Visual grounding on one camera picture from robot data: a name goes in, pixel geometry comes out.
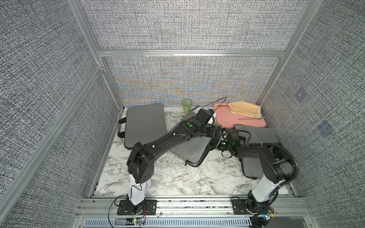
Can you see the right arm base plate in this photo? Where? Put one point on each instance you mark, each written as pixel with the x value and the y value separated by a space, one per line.
pixel 239 206

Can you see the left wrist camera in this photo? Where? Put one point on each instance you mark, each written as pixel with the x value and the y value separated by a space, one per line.
pixel 212 117

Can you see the aluminium front rail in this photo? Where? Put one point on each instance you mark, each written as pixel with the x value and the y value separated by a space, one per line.
pixel 192 212

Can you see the lilac computer mouse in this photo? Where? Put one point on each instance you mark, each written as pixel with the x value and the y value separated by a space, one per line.
pixel 149 184

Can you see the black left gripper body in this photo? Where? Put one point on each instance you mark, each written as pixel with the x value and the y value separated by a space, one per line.
pixel 209 131

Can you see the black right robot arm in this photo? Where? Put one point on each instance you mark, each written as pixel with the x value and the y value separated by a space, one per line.
pixel 278 165

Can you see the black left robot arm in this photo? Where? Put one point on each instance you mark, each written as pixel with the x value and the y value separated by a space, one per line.
pixel 143 156

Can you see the green plastic cup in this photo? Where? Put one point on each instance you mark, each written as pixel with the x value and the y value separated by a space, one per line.
pixel 187 105

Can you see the tan folded cloth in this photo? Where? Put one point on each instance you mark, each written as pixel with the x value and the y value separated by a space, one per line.
pixel 245 109

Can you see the grey laptop bag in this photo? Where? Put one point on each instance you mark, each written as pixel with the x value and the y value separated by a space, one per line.
pixel 194 151
pixel 249 158
pixel 142 124

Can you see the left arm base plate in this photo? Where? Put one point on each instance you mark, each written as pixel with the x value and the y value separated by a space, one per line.
pixel 146 207

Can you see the pink tray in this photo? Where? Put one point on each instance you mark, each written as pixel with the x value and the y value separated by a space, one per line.
pixel 228 120

